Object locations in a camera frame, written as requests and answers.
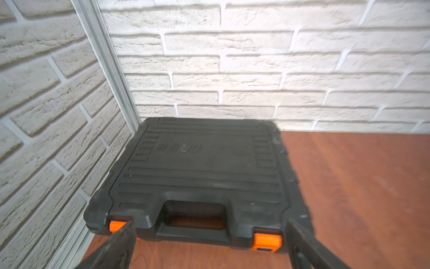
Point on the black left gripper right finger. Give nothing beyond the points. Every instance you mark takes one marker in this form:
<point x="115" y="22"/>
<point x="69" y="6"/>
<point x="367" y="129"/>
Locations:
<point x="305" y="250"/>

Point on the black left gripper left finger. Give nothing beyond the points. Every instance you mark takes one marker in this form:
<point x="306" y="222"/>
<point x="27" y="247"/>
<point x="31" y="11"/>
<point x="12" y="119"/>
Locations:
<point x="115" y="253"/>

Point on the black plastic tool case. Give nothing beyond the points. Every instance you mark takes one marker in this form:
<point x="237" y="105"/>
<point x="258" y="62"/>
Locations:
<point x="211" y="181"/>

